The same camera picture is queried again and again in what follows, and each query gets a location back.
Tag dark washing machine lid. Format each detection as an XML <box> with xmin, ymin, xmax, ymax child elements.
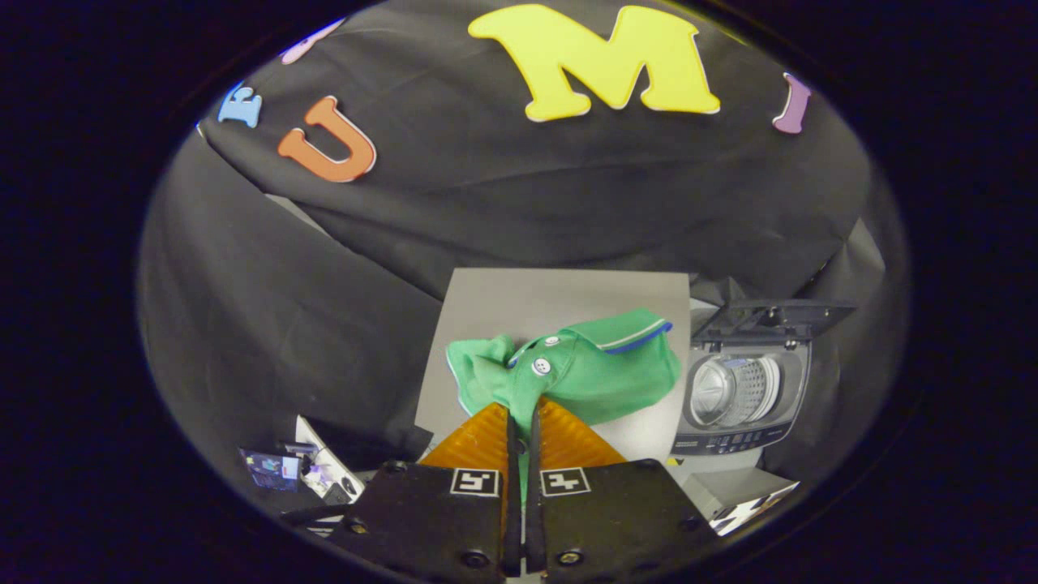
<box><xmin>693</xmin><ymin>300</ymin><xmax>856</xmax><ymax>341</ymax></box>

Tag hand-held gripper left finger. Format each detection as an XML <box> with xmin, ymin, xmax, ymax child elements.
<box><xmin>328</xmin><ymin>401</ymin><xmax>524</xmax><ymax>578</ymax></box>

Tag grey cabinet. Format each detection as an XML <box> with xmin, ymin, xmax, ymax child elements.
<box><xmin>415</xmin><ymin>269</ymin><xmax>692</xmax><ymax>463</ymax></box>

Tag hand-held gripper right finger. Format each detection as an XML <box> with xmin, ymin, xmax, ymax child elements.
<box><xmin>523</xmin><ymin>396</ymin><xmax>723</xmax><ymax>578</ymax></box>

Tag grey washing machine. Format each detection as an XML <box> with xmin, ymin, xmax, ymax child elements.
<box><xmin>671</xmin><ymin>300</ymin><xmax>856</xmax><ymax>457</ymax></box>

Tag green polo shirt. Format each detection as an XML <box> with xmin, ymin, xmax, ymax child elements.
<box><xmin>446</xmin><ymin>308</ymin><xmax>682</xmax><ymax>504</ymax></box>

